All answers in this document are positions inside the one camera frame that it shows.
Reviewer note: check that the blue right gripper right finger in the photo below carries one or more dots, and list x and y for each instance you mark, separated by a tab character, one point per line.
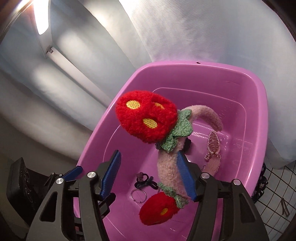
188	178

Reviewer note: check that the white curtain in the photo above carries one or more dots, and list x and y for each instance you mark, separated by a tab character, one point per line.
108	40

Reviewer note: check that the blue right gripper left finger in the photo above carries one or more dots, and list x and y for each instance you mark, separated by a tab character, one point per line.
108	172

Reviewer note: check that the small silver bangle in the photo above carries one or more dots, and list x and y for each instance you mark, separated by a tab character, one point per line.
138	196

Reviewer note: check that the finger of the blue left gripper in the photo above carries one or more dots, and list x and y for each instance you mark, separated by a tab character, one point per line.
72	174

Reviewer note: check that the pearl hair claw clip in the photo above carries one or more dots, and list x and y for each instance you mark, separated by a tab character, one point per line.
213	146

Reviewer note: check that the pink strawberry headband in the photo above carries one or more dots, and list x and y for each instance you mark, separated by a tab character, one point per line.
156	120

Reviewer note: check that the window frame bar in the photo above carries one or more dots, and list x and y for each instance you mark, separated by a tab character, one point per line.
40	19

